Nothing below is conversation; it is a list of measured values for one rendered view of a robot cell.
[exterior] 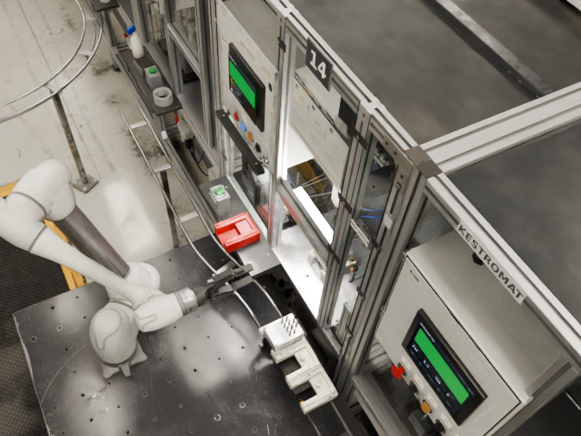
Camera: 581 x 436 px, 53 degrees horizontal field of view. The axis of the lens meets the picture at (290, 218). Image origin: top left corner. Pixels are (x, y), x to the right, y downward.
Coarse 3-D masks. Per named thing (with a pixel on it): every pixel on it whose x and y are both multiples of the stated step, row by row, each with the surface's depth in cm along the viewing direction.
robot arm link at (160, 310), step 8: (160, 296) 201; (168, 296) 200; (144, 304) 198; (152, 304) 197; (160, 304) 197; (168, 304) 197; (176, 304) 199; (136, 312) 196; (144, 312) 195; (152, 312) 195; (160, 312) 196; (168, 312) 197; (176, 312) 198; (136, 320) 196; (144, 320) 195; (152, 320) 195; (160, 320) 196; (168, 320) 198; (176, 320) 201; (144, 328) 196; (152, 328) 197; (160, 328) 199
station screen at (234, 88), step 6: (228, 54) 196; (228, 60) 198; (228, 66) 200; (234, 66) 195; (240, 72) 192; (246, 78) 189; (234, 84) 202; (234, 90) 204; (240, 90) 198; (252, 90) 188; (240, 96) 200; (240, 102) 203; (246, 102) 197; (246, 108) 199; (252, 108) 194; (252, 114) 196; (252, 120) 198
